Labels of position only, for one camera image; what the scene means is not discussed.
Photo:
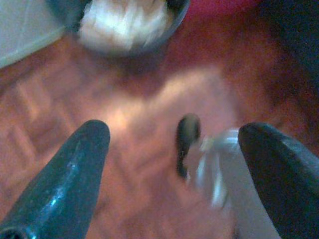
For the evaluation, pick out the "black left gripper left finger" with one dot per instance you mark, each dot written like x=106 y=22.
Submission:
x=62 y=186

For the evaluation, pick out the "thick red cushion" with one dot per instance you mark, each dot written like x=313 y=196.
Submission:
x=219 y=7

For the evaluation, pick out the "white quilted mattress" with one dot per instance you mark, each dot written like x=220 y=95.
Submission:
x=22 y=25

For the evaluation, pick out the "silver robot left leg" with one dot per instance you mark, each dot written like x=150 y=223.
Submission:
x=244 y=199

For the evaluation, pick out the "white crumpled tissue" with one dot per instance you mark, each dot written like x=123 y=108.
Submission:
x=124 y=27

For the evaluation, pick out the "black robot left foot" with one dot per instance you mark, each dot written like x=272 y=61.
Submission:
x=188 y=132

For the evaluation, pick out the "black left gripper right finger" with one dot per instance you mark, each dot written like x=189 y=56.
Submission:
x=286 y=186

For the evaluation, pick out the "black waste bin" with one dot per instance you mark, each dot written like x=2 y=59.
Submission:
x=180 y=17

